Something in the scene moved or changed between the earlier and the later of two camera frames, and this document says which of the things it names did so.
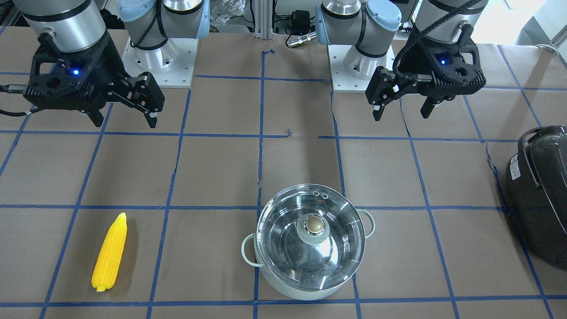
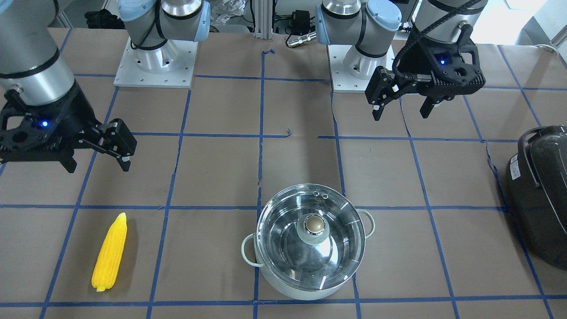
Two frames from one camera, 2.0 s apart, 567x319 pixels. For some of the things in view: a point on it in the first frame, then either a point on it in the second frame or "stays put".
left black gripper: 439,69 stays put
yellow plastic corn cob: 110,256 stays put
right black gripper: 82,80 -> 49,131
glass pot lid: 311,236 stays put
